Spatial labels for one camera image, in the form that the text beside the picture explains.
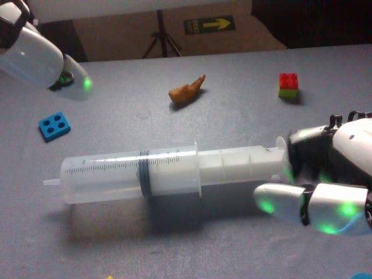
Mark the red building block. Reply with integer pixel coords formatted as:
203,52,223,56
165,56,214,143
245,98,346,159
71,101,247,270
278,72,299,91

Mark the brown cardboard box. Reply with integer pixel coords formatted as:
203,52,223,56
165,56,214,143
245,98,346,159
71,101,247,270
72,8,288,62

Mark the black sign with yellow arrow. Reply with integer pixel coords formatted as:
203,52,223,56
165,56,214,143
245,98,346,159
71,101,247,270
184,15,236,35

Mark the black tripod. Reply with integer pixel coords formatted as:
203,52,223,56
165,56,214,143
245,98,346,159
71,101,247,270
141,10,183,59

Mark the blue block with four holes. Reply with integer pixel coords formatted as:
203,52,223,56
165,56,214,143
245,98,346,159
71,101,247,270
38,112,72,143

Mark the green building block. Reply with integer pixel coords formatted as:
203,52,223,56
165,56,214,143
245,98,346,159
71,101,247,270
278,85,298,99

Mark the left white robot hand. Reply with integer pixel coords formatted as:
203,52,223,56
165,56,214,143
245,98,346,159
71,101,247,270
0,26,94,101

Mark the large clear plastic syringe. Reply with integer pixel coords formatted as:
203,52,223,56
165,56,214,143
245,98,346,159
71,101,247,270
42,136,292,205

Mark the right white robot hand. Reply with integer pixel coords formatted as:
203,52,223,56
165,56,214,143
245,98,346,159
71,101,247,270
252,110,372,236

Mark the brown toy chicken wing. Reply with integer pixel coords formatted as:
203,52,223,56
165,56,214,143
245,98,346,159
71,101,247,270
168,74,206,103

